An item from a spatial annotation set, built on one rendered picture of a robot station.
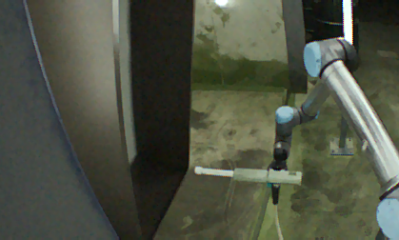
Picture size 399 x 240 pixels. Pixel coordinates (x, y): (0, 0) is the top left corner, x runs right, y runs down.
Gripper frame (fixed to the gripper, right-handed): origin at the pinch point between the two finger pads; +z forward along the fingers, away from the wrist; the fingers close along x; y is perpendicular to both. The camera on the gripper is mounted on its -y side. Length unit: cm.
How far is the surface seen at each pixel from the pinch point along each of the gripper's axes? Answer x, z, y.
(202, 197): 49, -26, 50
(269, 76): 27, -169, 49
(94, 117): 40, 43, -65
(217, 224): 33, -5, 48
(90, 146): 45, 43, -55
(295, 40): 0, -172, 11
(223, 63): 70, -170, 37
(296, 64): 0, -170, 34
